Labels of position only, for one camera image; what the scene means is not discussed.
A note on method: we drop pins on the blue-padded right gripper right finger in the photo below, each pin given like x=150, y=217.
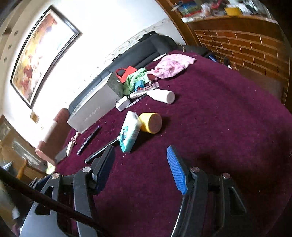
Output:
x=181, y=174

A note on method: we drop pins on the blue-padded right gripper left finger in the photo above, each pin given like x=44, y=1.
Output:
x=103, y=168

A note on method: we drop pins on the teal tissue pack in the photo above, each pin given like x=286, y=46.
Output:
x=129, y=131

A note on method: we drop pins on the yellow round jar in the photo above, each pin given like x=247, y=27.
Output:
x=151, y=122

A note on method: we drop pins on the black pen purple tip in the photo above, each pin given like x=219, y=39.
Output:
x=88, y=140

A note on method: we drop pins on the brown armchair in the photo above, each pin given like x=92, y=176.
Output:
x=54, y=138

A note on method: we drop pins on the burgundy tablecloth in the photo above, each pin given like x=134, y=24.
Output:
x=221, y=122

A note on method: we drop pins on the white power adapter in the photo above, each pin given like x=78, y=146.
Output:
x=122, y=103

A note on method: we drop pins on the grey shoe box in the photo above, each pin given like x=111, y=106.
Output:
x=98, y=102

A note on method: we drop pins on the white tube bottle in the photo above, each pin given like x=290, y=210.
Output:
x=161, y=95

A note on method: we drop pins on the toothpaste tube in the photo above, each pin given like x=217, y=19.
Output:
x=143, y=91

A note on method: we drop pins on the green cloth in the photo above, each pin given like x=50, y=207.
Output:
x=132, y=79

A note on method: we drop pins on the red bag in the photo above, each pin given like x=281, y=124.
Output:
x=123, y=73

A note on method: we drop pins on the pink cloth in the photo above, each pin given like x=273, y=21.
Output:
x=171, y=65

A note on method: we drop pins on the black leather sofa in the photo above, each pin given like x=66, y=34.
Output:
x=148, y=48

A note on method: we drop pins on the framed painting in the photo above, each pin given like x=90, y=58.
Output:
x=46, y=43

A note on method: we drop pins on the wooden brick-pattern counter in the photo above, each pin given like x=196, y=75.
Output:
x=250, y=42

